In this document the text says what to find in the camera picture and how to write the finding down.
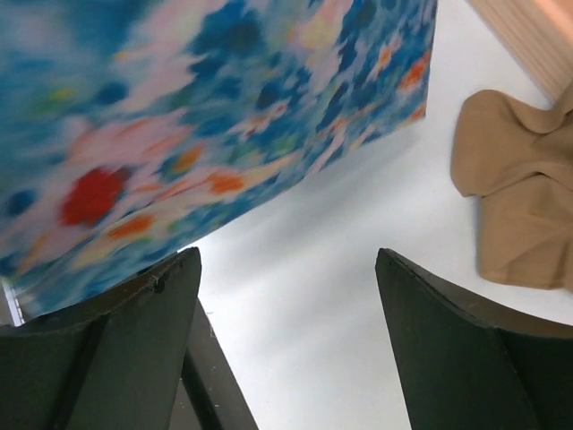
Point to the blue floral garment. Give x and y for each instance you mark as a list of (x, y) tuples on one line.
[(130, 129)]

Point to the wooden clothes rack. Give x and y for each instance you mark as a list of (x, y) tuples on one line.
[(538, 34)]

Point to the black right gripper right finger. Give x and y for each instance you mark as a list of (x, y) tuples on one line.
[(466, 362)]

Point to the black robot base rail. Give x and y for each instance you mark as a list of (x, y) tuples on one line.
[(208, 396)]

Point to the tan brown skirt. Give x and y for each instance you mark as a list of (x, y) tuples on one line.
[(517, 160)]

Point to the light blue cable duct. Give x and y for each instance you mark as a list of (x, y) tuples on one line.
[(11, 313)]

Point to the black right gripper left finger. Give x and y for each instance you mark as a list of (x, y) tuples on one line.
[(111, 362)]

